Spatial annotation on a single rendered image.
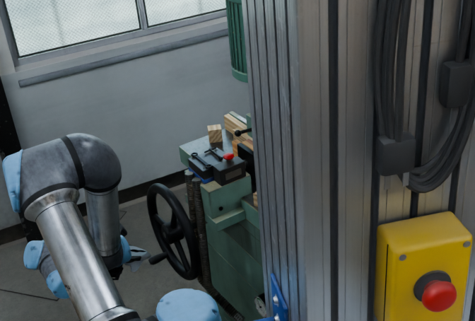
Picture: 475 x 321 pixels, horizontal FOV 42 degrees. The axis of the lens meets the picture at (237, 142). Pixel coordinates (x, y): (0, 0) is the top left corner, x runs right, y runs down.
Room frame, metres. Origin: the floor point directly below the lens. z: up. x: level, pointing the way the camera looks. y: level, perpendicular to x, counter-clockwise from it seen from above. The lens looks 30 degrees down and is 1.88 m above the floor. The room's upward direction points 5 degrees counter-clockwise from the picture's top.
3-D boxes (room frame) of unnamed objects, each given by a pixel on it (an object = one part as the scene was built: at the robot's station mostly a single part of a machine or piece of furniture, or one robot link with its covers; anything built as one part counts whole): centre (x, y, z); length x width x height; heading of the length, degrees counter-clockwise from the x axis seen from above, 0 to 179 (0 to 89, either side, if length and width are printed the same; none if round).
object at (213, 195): (1.46, 0.06, 0.92); 0.15 x 0.13 x 0.09; 30
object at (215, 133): (1.75, 0.07, 0.92); 0.04 x 0.04 x 0.05; 5
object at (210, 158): (1.46, 0.06, 0.99); 0.13 x 0.11 x 0.06; 30
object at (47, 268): (1.23, 0.46, 0.85); 0.11 x 0.11 x 0.08; 30
